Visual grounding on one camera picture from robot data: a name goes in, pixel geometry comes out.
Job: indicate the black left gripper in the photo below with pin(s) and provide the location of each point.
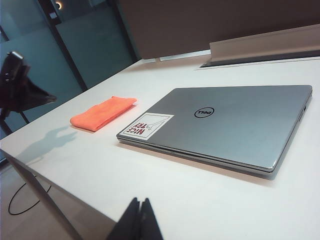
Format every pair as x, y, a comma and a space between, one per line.
13, 70

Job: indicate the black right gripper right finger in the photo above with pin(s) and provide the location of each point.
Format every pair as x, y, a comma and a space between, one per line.
150, 222

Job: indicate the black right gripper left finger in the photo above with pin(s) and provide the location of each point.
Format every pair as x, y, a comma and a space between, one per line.
128, 222

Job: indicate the orange microfiber rag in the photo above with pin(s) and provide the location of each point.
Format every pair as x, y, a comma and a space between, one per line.
105, 113

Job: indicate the grey Dell laptop with sticker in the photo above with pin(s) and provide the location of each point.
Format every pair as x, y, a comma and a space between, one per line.
225, 125

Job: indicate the grey fabric desk divider panel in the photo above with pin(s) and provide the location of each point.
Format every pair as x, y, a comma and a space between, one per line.
200, 22

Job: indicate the white divider mounting bracket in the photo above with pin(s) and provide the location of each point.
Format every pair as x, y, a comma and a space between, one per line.
153, 59

